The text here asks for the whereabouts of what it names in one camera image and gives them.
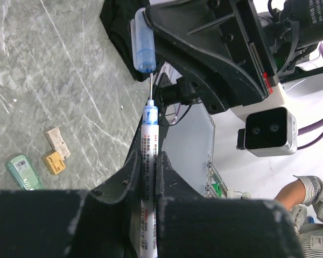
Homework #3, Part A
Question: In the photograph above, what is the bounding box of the black cloth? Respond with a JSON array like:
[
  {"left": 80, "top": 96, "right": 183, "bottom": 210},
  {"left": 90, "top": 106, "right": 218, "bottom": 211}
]
[{"left": 100, "top": 1, "right": 160, "bottom": 82}]

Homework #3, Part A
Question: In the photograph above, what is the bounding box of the blue pen cap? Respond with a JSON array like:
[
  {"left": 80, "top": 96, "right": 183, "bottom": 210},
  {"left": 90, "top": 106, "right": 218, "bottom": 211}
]
[{"left": 130, "top": 8, "right": 157, "bottom": 74}]

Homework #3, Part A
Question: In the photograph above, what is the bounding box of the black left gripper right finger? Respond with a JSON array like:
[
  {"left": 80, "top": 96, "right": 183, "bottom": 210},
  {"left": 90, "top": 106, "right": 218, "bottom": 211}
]
[{"left": 156, "top": 151, "right": 204, "bottom": 199}]

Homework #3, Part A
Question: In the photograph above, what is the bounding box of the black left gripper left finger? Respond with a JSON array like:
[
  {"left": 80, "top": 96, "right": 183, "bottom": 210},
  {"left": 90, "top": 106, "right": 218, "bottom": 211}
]
[{"left": 90, "top": 149, "right": 141, "bottom": 204}]

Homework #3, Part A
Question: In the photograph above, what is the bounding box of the person forearm striped sleeve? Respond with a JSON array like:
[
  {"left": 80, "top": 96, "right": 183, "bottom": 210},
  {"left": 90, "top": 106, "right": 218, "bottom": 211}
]
[{"left": 275, "top": 175, "right": 323, "bottom": 257}]

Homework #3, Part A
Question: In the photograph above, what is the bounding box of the tan eraser block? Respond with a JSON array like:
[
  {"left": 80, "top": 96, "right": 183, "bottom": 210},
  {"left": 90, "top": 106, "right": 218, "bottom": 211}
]
[{"left": 43, "top": 151, "right": 66, "bottom": 175}]

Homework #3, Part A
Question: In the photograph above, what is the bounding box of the blue white pen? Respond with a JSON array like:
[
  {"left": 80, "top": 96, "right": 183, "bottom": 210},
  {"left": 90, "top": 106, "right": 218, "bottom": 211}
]
[{"left": 140, "top": 73, "right": 159, "bottom": 258}]

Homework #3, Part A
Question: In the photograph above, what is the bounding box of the aluminium rail frame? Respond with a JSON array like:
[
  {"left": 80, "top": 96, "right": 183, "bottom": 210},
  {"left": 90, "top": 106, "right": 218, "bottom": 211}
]
[{"left": 205, "top": 116, "right": 251, "bottom": 199}]

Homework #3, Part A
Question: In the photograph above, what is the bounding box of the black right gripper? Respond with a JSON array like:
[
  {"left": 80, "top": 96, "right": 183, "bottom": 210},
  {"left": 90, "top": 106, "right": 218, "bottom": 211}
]
[{"left": 145, "top": 1, "right": 323, "bottom": 114}]

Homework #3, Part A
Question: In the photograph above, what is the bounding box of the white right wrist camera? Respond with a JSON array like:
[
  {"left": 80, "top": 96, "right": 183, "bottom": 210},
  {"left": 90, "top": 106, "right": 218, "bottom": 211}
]
[{"left": 228, "top": 83, "right": 298, "bottom": 158}]

